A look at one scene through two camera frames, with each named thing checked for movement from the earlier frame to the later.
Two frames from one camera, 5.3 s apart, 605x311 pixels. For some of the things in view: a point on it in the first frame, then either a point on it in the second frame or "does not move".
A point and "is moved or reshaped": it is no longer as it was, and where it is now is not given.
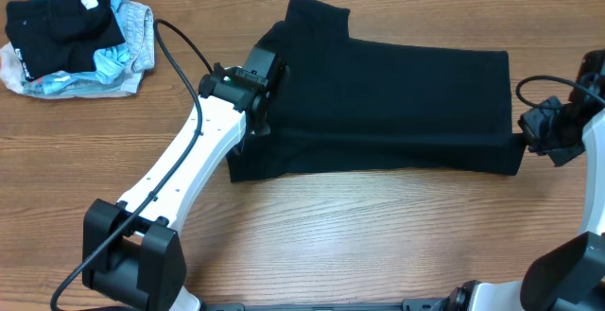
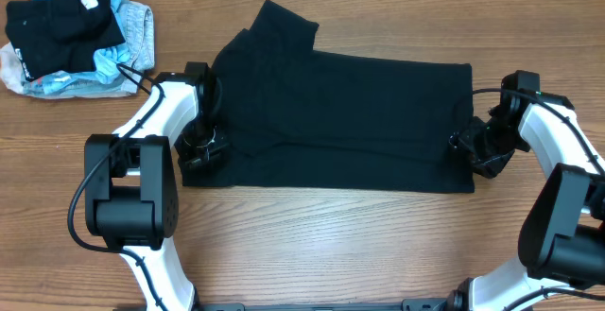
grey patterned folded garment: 139,25 does not move
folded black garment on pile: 63,32 does not move
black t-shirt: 349,104 is moved or reshaped
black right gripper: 540,136 → 477,146
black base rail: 409,304 does not move
